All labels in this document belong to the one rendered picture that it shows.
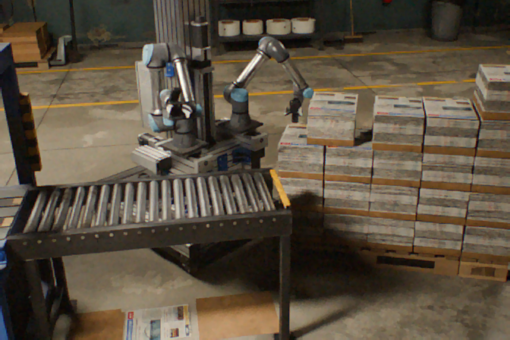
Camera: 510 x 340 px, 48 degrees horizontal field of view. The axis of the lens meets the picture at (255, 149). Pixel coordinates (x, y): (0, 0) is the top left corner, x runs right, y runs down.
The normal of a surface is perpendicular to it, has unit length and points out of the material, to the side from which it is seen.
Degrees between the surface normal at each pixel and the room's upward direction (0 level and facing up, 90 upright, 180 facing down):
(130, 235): 90
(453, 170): 90
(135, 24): 90
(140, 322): 1
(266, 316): 0
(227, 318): 0
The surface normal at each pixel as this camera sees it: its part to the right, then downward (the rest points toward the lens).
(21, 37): 0.14, 0.40
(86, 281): -0.01, -0.92
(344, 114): -0.20, 0.39
